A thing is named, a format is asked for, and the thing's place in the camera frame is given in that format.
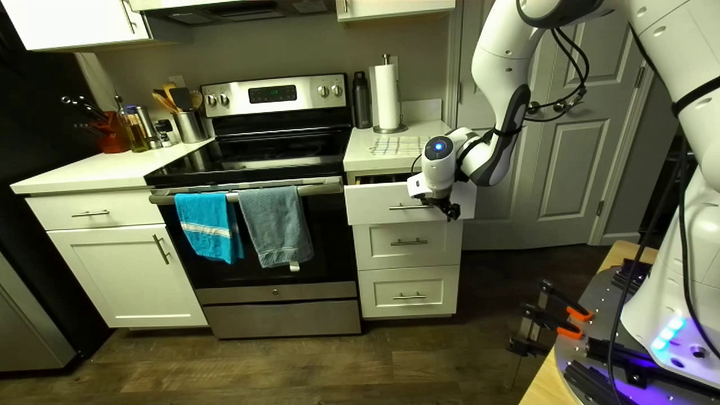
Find perforated metal robot base plate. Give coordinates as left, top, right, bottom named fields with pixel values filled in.
left=554, top=260, right=720, bottom=405

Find red pot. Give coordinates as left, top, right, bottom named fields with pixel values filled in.
left=89, top=110, right=135, bottom=155

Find white upper cabinet beside fridge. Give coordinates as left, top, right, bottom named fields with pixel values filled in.
left=0, top=0, right=156, bottom=53

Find white paper towel roll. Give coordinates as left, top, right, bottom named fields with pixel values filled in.
left=371, top=60, right=406, bottom=132
left=371, top=52, right=407, bottom=136

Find white upper cabinet above drawers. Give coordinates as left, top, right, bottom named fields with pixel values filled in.
left=334, top=0, right=460, bottom=23

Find white door-and-drawer base cabinet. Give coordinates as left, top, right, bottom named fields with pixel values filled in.
left=10, top=136, right=216, bottom=332

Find orange-handled black clamp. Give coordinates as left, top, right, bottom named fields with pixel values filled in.
left=509, top=300, right=589, bottom=358
left=535, top=279, right=599, bottom=325

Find small glass jar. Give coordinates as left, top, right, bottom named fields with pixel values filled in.
left=154, top=117, right=183, bottom=149

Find wooden cooking utensils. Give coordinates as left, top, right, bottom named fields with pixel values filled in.
left=152, top=82, right=205, bottom=117

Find white drawer holding cutlery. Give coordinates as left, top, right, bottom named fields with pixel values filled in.
left=343, top=171, right=480, bottom=226

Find grey bin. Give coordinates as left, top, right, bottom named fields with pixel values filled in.
left=0, top=252, right=80, bottom=375

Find metal utensil crock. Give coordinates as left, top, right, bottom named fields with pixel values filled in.
left=173, top=108, right=210, bottom=144

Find white drawer above the floor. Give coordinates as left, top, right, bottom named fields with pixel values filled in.
left=355, top=262, right=461, bottom=318

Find checked dish drying mat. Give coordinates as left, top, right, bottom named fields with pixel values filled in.
left=367, top=132, right=443, bottom=160

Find black base power cable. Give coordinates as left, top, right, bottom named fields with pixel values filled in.
left=607, top=132, right=720, bottom=385

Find white base cabinet door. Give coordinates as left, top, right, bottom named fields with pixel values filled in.
left=48, top=223, right=210, bottom=331

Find white medium-height drawer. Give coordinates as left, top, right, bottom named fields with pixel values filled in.
left=352, top=219, right=466, bottom=271

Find white wide shallow drawer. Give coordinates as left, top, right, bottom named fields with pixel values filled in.
left=25, top=187, right=166, bottom=234

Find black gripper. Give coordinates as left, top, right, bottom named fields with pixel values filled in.
left=419, top=189, right=466, bottom=224

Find black refrigerator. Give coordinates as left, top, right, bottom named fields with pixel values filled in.
left=0, top=12, right=115, bottom=362

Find white three-drawer cabinet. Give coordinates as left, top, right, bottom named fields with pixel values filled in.
left=343, top=119, right=480, bottom=322

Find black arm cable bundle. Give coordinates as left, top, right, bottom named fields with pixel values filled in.
left=458, top=0, right=594, bottom=181

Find grey-blue dish towel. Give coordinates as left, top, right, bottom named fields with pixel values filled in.
left=236, top=187, right=317, bottom=275

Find over-range microwave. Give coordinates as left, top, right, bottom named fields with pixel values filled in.
left=128, top=0, right=336, bottom=29

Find bright blue striped towel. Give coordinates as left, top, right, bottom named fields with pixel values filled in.
left=173, top=190, right=246, bottom=266

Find stainless steel electric range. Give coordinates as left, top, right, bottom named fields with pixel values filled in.
left=144, top=71, right=365, bottom=339

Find black drink bottle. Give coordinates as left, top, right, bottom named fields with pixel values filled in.
left=352, top=70, right=373, bottom=131

